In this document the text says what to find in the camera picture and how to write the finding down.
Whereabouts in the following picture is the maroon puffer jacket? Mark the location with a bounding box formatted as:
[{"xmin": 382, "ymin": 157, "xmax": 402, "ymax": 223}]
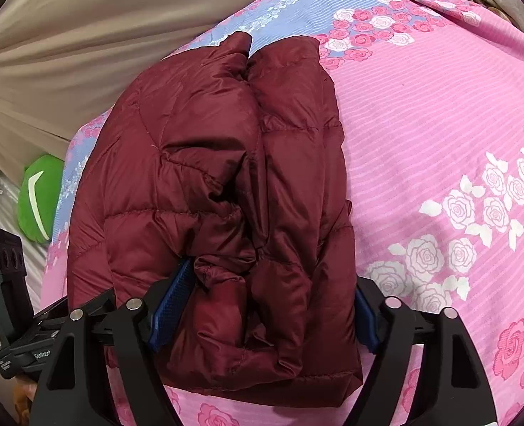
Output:
[{"xmin": 67, "ymin": 32, "xmax": 363, "ymax": 408}]

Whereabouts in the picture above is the green pillow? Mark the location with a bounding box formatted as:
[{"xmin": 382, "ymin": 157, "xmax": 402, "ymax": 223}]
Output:
[{"xmin": 16, "ymin": 154, "xmax": 64, "ymax": 243}]

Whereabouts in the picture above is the pink floral bed sheet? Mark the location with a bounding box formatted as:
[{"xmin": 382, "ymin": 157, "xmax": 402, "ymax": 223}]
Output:
[{"xmin": 39, "ymin": 0, "xmax": 524, "ymax": 426}]

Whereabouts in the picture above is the beige curtain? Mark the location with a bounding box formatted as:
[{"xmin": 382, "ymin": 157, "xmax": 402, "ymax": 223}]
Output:
[{"xmin": 0, "ymin": 0, "xmax": 254, "ymax": 183}]

